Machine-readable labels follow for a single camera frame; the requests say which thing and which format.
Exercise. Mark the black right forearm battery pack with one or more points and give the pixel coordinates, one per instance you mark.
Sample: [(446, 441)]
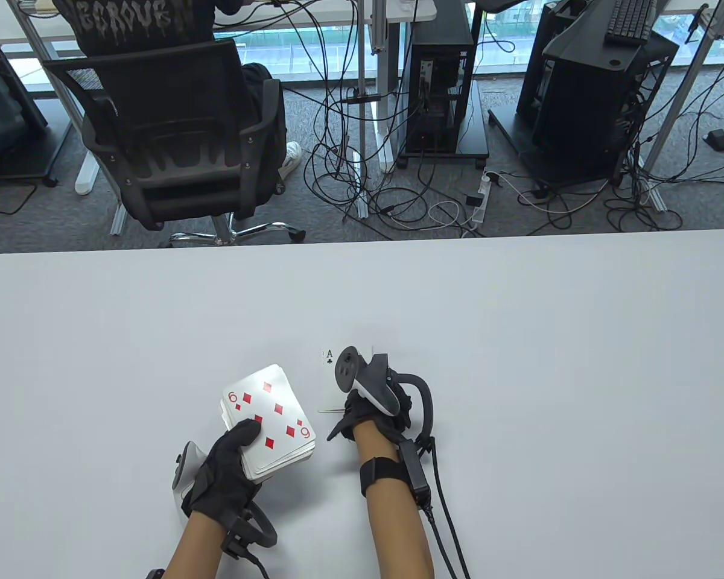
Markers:
[(415, 476)]

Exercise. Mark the black power adapter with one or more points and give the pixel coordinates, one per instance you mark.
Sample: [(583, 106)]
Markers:
[(474, 199)]

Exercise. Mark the person's right forearm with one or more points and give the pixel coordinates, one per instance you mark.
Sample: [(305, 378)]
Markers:
[(398, 531)]

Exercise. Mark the aluminium desk frame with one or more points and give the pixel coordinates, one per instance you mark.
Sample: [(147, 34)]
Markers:
[(676, 102)]

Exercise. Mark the pile of clubs cards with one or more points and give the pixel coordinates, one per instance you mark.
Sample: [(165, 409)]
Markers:
[(329, 386)]

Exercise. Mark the black equipment stand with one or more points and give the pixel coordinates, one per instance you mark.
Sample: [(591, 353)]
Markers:
[(579, 120)]

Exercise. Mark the grey left hand controller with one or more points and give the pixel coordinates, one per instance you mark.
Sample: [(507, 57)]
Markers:
[(187, 470)]

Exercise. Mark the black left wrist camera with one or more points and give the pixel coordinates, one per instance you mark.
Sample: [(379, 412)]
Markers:
[(234, 540)]

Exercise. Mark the white power strip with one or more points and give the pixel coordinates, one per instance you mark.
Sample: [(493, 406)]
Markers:
[(481, 211)]

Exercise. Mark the black keyboard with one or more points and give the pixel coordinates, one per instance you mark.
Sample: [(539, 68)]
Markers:
[(630, 21)]

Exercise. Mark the black tower cart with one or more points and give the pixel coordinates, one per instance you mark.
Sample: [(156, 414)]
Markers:
[(473, 132)]

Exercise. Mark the black mesh office chair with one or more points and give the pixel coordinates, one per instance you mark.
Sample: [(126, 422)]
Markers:
[(175, 181)]

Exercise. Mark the grey right hand controller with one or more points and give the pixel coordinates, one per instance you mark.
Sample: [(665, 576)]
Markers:
[(368, 383)]

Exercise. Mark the person's right hand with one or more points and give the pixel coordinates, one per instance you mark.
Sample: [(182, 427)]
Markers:
[(362, 413)]

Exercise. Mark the person's left forearm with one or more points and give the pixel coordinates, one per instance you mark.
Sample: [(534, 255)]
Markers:
[(193, 552)]

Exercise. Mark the black foot pedal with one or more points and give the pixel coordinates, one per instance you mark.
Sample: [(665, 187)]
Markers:
[(717, 139)]

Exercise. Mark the black rolling cabinet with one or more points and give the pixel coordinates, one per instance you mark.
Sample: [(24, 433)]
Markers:
[(6, 120)]

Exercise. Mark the black left forearm sensor unit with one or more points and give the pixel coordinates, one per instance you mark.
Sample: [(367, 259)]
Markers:
[(157, 574)]

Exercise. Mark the black computer tower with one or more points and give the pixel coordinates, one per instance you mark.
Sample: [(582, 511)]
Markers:
[(440, 36)]

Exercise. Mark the grey hand controller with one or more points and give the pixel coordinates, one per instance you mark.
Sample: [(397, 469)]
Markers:
[(368, 383), (187, 470)]

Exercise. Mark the deck of playing cards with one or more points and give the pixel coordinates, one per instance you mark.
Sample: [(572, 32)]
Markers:
[(277, 392)]

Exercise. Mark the person's left hand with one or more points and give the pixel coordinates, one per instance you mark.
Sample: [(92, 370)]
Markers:
[(220, 482)]

